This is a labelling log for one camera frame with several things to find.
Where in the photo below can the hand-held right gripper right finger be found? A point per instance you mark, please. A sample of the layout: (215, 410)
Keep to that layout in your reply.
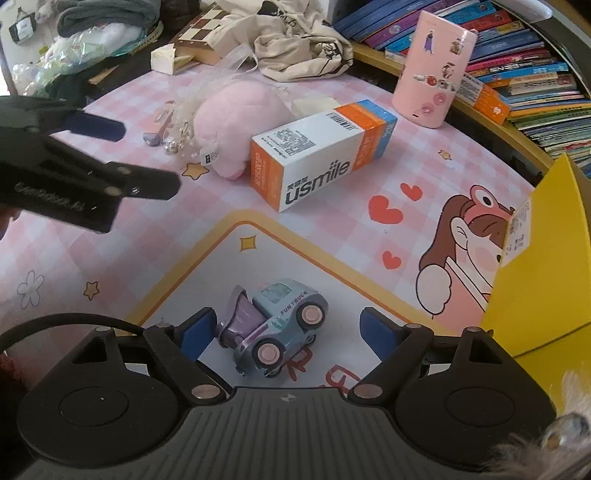
(373, 332)

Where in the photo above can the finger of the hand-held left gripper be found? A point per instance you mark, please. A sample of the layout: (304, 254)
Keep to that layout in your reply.
(147, 183)
(99, 127)

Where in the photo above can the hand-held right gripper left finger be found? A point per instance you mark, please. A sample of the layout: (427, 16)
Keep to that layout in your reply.
(198, 331)

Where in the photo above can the pastel toy truck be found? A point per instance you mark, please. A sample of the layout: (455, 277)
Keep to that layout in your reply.
(272, 323)

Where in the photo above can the pink hair clip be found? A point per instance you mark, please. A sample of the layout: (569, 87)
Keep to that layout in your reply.
(157, 124)

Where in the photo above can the pink checkered desk mat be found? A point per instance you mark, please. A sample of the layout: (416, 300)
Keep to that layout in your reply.
(138, 249)

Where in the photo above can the clear plastic bags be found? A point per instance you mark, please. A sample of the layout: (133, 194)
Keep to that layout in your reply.
(78, 50)

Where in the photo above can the white tulle bead accessory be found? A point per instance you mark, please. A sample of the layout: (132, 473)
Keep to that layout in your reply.
(189, 110)

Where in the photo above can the small cream paper box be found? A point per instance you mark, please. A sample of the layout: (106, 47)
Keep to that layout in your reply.
(166, 59)

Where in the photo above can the grey knitted cloth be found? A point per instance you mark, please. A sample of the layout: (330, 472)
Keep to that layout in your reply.
(106, 16)

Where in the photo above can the pink plush toy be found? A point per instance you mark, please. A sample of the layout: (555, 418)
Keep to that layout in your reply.
(240, 120)

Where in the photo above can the wooden chessboard box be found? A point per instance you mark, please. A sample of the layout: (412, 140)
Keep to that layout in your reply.
(207, 32)

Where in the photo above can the white and orange carton box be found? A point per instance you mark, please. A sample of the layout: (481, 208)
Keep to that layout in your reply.
(318, 152)

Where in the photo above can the yellow cardboard box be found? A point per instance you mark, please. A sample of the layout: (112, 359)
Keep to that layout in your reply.
(545, 277)

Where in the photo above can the cream eraser block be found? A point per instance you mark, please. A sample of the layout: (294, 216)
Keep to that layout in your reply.
(314, 106)

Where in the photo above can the beige canvas tote bag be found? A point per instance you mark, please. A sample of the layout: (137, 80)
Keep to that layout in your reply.
(295, 41)

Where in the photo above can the furry grey plush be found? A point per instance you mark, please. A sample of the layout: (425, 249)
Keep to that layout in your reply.
(554, 429)

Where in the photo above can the pink cylinder with stickers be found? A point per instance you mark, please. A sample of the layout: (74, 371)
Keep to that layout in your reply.
(434, 69)

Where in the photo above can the row of books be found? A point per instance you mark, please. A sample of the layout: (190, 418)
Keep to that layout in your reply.
(517, 60)

